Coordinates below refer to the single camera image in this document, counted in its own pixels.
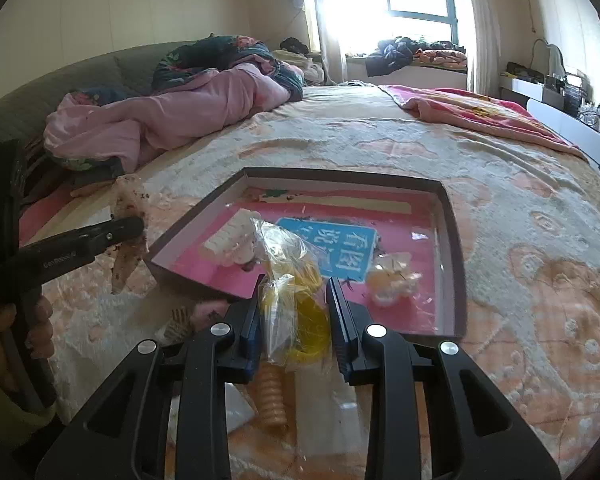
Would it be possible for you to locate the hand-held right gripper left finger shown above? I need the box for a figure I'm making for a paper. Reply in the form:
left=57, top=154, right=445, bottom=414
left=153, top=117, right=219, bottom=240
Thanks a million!
left=35, top=274, right=268, bottom=480

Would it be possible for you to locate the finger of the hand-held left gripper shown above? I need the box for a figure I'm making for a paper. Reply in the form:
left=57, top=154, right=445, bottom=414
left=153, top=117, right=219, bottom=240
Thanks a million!
left=29, top=216, right=146, bottom=282

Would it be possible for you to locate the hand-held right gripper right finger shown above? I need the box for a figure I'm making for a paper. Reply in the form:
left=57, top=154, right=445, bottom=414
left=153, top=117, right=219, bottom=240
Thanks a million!
left=326, top=276, right=563, bottom=480

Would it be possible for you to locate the bag of yellow bangles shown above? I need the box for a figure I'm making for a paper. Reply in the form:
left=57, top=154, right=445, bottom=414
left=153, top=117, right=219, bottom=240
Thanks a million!
left=250, top=212, right=333, bottom=368

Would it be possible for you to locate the floral fabric hair scrunchie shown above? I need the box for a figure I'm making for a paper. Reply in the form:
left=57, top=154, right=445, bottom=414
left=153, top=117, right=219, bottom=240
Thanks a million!
left=109, top=172, right=150, bottom=296

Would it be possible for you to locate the brown banana hair clip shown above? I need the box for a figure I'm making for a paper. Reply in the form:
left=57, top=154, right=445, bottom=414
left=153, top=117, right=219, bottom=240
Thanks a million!
left=167, top=306, right=198, bottom=343

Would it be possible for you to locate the shallow grey cardboard box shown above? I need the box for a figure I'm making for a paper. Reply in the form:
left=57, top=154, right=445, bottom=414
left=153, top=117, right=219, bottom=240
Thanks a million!
left=145, top=166, right=468, bottom=343

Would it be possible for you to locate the small card in clear bag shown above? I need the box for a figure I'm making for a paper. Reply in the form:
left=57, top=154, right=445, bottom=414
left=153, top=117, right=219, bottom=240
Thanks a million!
left=224, top=382, right=258, bottom=433

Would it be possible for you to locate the clear bag with pearl ornament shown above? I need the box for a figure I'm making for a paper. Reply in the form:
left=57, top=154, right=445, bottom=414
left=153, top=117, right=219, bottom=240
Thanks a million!
left=367, top=252, right=423, bottom=307

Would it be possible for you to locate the white hair claw clip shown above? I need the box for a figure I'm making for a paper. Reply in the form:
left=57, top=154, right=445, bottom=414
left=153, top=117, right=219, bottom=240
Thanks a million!
left=202, top=210, right=261, bottom=268

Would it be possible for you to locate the grey-green padded headboard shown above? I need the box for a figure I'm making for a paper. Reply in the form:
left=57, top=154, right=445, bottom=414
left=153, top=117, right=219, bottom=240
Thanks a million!
left=0, top=40, right=206, bottom=171

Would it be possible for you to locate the floral quilt with pink lining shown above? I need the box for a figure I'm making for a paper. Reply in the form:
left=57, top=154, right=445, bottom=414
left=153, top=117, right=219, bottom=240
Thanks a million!
left=44, top=34, right=306, bottom=181

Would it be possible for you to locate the pink printed blanket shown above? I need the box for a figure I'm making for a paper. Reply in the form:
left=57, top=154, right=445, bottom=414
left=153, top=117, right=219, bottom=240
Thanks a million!
left=380, top=84, right=588, bottom=163

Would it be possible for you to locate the pile of light clothes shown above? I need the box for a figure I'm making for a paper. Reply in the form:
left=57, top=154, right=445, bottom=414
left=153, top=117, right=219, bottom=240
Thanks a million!
left=272, top=50, right=326, bottom=86

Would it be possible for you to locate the white window seat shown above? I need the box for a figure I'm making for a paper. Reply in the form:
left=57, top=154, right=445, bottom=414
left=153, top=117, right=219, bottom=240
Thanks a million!
left=345, top=57, right=468, bottom=91

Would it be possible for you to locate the black cloth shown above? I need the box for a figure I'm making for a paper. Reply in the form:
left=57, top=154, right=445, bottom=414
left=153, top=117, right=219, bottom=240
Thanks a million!
left=280, top=37, right=311, bottom=56

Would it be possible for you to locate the dark jacket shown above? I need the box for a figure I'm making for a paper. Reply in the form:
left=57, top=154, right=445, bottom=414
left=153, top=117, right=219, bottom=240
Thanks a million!
left=365, top=36, right=421, bottom=78

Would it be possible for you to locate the floral cushion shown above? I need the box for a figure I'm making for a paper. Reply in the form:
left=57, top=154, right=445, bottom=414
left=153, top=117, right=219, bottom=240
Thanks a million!
left=412, top=42, right=468, bottom=68

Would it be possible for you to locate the sheer white curtain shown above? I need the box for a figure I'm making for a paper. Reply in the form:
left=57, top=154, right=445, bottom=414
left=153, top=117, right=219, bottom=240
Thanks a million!
left=452, top=0, right=506, bottom=96
left=300, top=0, right=348, bottom=86

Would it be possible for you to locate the white bed footboard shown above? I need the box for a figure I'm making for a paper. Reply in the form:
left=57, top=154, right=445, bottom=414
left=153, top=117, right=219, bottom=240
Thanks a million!
left=525, top=97, right=600, bottom=167

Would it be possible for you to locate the white dressing desk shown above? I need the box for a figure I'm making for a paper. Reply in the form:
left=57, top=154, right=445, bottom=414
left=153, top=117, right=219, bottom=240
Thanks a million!
left=499, top=62, right=600, bottom=176

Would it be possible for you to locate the white table mirror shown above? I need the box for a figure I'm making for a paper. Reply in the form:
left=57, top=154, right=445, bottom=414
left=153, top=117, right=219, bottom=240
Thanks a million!
left=532, top=37, right=566, bottom=78

